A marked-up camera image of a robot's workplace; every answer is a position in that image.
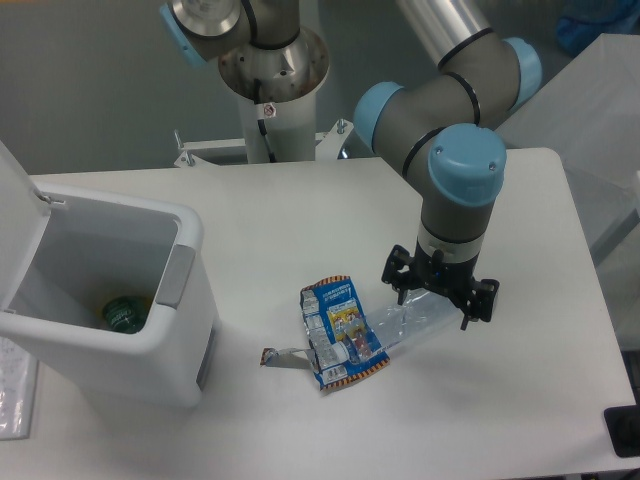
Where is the blue snack wrapper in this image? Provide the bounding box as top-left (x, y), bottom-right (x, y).
top-left (260, 275), bottom-right (390, 391)

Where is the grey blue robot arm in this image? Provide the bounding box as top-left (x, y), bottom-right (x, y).
top-left (160, 1), bottom-right (542, 322)

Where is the blue object in corner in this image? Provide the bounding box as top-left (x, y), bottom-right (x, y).
top-left (555, 0), bottom-right (639, 57)

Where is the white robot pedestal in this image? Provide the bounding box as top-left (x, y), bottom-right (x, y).
top-left (217, 27), bottom-right (331, 164)

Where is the clear plastic bottle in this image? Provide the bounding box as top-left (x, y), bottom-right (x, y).
top-left (342, 289), bottom-right (462, 365)

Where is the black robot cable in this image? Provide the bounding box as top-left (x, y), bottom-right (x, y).
top-left (252, 78), bottom-right (278, 164)

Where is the white mounting bracket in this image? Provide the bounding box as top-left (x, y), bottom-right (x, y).
top-left (173, 118), bottom-right (354, 168)

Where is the black device at edge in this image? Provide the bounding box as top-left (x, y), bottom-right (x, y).
top-left (604, 405), bottom-right (639, 458)

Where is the paper sheet in sleeve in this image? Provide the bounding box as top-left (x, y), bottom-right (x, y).
top-left (1, 337), bottom-right (38, 441)

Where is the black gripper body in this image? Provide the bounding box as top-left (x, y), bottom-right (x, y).
top-left (406, 248), bottom-right (478, 309)

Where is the white trash can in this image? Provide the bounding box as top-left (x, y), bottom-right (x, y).
top-left (1, 150), bottom-right (219, 408)

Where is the green bottle in bin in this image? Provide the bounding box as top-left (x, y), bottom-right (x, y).
top-left (102, 296), bottom-right (150, 334)

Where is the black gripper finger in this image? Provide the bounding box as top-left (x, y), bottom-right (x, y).
top-left (381, 245), bottom-right (415, 305)
top-left (458, 278), bottom-right (500, 330)

